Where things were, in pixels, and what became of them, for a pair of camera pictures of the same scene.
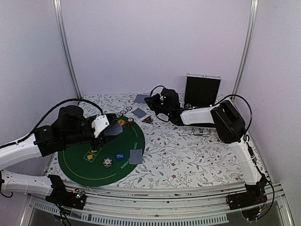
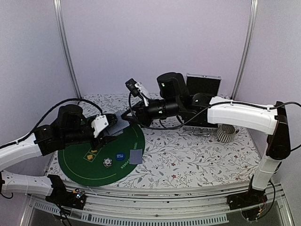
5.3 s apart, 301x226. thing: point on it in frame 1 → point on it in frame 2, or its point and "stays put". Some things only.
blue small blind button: x=120 y=157 stays put
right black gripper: x=151 y=101 → x=142 y=117
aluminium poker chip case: x=201 y=91 stays put
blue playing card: x=136 y=156 stays put
